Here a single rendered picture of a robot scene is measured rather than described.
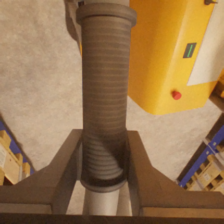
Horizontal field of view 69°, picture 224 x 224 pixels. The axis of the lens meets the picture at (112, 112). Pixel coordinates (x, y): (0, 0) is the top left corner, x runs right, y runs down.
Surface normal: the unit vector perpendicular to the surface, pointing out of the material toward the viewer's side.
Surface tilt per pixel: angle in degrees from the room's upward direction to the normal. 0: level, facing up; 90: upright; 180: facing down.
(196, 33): 0
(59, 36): 0
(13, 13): 0
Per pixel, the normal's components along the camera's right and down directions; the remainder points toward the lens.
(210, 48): 0.26, 0.68
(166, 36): -0.50, 0.59
